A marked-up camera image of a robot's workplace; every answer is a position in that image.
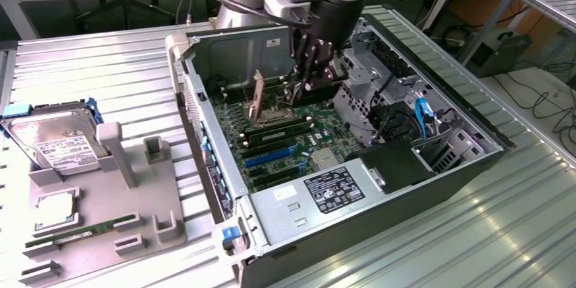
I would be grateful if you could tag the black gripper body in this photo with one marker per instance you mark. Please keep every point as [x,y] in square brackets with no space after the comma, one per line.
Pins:
[334,21]

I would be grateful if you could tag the graphics card with metal bracket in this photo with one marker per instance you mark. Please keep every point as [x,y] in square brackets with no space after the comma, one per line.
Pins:
[257,95]

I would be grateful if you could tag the metal disk bay cage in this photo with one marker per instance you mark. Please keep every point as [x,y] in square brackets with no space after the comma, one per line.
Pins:
[357,109]

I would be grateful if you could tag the green motherboard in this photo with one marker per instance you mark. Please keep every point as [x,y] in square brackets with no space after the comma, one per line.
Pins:
[324,122]

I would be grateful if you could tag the CPU socket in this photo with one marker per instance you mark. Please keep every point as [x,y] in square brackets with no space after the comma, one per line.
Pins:
[274,117]

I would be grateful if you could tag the green RAM stick in slot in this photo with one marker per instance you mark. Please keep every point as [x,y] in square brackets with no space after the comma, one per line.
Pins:
[274,135]

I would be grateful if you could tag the silver chipset heatsink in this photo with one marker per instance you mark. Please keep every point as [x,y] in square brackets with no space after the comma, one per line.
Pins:
[324,160]

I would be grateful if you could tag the blue expansion slot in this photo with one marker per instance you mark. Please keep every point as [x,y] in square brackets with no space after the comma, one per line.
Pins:
[265,158]

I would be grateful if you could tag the black plastic shroud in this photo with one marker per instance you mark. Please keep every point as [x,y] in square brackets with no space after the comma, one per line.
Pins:
[390,166]

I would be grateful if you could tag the black box on floor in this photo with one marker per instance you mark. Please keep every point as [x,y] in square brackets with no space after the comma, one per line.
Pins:
[494,52]

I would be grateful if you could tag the grey power supply unit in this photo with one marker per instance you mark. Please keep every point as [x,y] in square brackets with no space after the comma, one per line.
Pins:
[288,214]

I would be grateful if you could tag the open black PC case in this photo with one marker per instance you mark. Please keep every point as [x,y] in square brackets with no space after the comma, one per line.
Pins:
[360,234]

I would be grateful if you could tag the blue case latch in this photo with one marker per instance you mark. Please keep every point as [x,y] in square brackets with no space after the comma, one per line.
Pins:
[229,233]

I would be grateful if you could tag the silver hard disk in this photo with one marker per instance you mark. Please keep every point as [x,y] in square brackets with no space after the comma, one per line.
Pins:
[58,143]

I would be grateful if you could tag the grey parts rack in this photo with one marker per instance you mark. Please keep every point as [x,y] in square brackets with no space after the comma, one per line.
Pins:
[98,207]

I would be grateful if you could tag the hard drive with blue caddy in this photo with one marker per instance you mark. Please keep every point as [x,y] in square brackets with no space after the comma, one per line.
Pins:
[17,111]

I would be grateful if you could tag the silver CPU chip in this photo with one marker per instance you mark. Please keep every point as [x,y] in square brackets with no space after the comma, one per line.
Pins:
[53,210]

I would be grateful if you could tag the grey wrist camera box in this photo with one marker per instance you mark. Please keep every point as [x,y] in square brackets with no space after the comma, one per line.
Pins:
[282,3]

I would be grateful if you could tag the metal frame table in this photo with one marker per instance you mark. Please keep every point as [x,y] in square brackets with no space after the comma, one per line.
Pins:
[548,1]

